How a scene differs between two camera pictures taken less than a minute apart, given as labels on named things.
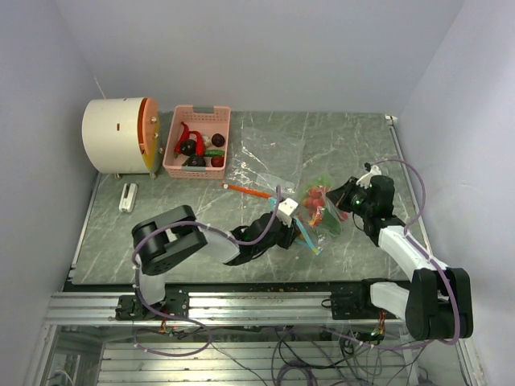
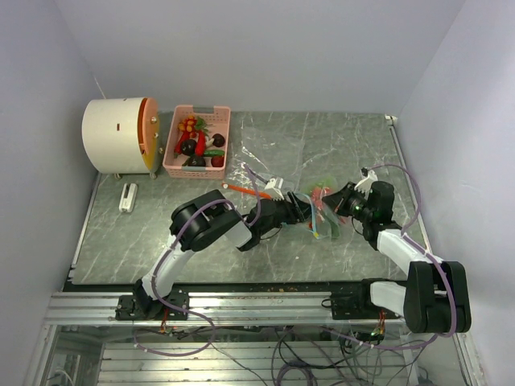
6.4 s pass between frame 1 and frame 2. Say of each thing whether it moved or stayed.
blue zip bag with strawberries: moved
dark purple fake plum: stayed
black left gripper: moved
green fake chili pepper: stayed
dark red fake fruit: stayed
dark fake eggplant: stayed
